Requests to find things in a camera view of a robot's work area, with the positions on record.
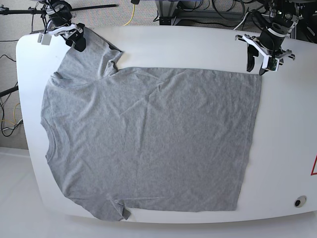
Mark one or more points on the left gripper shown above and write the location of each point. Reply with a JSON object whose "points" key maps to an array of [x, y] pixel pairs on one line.
{"points": [[268, 43]]}

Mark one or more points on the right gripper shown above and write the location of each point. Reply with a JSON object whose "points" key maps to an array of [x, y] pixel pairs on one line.
{"points": [[71, 32]]}

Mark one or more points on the grey T-shirt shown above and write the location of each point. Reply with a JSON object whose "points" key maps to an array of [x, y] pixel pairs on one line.
{"points": [[167, 139]]}

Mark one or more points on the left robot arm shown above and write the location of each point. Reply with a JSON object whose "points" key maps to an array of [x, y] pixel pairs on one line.
{"points": [[274, 19]]}

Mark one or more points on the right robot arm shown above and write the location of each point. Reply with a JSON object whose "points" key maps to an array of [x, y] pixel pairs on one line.
{"points": [[59, 8]]}

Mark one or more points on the black tripod stand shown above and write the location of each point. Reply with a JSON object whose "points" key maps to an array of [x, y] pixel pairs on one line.
{"points": [[42, 11]]}

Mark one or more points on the red warning triangle sticker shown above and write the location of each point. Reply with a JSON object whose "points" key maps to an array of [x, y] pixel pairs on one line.
{"points": [[314, 169]]}

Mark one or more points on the table grommet hole right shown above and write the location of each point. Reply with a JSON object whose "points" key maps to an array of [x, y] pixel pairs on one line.
{"points": [[300, 201]]}

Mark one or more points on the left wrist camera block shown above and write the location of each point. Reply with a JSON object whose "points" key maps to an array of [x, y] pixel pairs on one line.
{"points": [[271, 64]]}

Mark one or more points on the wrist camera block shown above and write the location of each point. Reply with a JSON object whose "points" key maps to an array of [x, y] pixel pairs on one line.
{"points": [[44, 39], [271, 64]]}

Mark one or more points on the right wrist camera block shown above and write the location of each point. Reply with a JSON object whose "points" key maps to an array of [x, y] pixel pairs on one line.
{"points": [[44, 39]]}

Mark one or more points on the aluminium frame post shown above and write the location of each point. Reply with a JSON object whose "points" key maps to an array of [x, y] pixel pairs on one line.
{"points": [[290, 16]]}

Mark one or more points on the black metal frame base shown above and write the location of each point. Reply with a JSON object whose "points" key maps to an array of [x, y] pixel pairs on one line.
{"points": [[205, 12]]}

